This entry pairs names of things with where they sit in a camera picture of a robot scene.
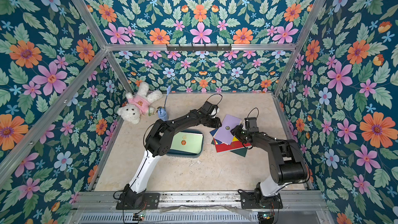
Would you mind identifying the lavender envelope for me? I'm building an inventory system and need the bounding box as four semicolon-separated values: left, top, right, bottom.
214;114;241;145

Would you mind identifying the light green envelope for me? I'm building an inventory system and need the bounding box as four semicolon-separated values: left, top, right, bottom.
170;131;204;155

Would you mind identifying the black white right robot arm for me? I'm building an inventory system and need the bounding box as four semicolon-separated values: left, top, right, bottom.
231;117;309;208

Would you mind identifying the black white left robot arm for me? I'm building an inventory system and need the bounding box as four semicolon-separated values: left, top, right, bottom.
119;101;221;207

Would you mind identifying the dark teal storage box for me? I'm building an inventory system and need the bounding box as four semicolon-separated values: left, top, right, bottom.
164;129;205;158

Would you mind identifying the yellow envelope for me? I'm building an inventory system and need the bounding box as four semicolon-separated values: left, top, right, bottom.
213;137;238;145

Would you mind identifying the dark blue envelope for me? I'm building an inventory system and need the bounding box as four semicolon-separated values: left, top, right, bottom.
210;129;219;145

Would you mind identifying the red envelope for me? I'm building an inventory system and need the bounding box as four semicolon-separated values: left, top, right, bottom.
215;141;251;153

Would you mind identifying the dark green envelope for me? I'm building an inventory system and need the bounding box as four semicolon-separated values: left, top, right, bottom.
231;148;248;157

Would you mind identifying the white teddy bear pink shirt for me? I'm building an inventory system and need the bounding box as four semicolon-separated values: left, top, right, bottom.
117;82;163;124

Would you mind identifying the right green circuit board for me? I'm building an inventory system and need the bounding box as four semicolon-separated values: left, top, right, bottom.
257;212;275;224

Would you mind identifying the green circuit board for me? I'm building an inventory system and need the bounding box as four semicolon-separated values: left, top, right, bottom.
257;212;275;224
132;213;145;222

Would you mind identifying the left green circuit board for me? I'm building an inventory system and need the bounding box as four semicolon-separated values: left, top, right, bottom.
132;213;145;222

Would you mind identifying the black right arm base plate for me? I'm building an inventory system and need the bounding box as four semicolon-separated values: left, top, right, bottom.
237;189;283;209

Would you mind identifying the metal hook rail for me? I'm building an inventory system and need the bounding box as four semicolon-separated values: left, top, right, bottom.
166;44;232;52

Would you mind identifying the aluminium front rail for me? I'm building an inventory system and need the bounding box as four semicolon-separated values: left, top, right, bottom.
66;190;335;224

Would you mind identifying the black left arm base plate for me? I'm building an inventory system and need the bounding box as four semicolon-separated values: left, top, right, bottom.
116;192;160;210

